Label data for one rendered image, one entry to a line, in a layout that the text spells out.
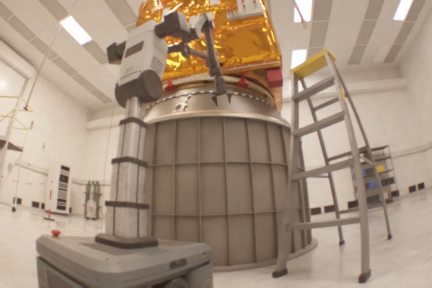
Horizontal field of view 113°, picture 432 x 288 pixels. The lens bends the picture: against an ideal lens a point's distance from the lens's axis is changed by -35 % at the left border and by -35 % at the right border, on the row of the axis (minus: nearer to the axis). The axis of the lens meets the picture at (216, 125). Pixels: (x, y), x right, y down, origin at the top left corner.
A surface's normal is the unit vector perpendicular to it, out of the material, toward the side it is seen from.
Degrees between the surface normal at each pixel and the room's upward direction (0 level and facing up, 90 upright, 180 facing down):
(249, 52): 91
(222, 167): 90
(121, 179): 90
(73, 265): 90
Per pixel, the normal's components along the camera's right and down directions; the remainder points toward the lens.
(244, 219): 0.22, -0.40
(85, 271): -0.41, -0.35
